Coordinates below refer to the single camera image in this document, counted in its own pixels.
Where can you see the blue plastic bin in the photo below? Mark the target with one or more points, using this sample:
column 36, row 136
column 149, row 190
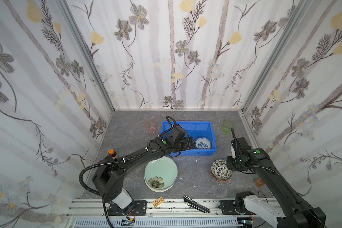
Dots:
column 197, row 129

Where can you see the aluminium rail frame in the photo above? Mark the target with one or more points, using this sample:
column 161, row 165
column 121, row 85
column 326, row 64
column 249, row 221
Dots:
column 85, row 213

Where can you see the blue patterned bowl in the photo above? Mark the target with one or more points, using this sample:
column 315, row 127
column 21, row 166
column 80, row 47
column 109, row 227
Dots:
column 203, row 143

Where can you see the black folding tool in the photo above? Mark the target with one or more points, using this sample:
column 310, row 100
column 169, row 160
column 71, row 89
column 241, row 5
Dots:
column 193, row 204

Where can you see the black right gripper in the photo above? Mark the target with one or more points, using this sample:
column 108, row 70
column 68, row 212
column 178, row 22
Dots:
column 236, row 144

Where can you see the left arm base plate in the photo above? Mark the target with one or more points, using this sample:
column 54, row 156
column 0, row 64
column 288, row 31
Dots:
column 137, row 208

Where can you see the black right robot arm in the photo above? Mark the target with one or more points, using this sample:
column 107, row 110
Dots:
column 295, row 212

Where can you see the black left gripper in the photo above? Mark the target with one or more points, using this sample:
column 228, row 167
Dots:
column 184, row 143

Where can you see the green transparent cup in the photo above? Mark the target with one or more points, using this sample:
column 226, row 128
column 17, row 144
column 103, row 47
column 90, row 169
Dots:
column 227, row 127

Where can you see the black white patterned bowl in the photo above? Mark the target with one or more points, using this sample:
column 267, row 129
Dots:
column 220, row 171

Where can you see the brown bottle black cap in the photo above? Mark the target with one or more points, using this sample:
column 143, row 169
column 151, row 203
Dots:
column 259, row 182

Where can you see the pink transparent cup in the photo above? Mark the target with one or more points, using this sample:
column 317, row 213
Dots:
column 151, row 125

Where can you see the brown bottle orange cap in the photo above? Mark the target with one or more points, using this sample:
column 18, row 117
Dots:
column 113, row 154

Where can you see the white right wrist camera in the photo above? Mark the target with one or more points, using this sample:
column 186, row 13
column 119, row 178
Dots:
column 233, row 152

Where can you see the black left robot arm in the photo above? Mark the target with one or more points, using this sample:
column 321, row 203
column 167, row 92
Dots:
column 106, row 179

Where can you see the small wooden block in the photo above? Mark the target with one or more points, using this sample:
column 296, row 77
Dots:
column 158, row 202

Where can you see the cream plate underneath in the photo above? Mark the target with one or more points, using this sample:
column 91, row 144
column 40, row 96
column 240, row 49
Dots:
column 158, row 184

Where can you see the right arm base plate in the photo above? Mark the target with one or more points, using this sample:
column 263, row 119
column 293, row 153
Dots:
column 228, row 208

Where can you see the white perforated cable tray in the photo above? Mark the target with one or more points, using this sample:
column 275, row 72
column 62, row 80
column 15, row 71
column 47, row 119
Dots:
column 177, row 223

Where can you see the green floral plate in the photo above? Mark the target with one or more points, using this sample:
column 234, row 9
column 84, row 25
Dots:
column 163, row 167

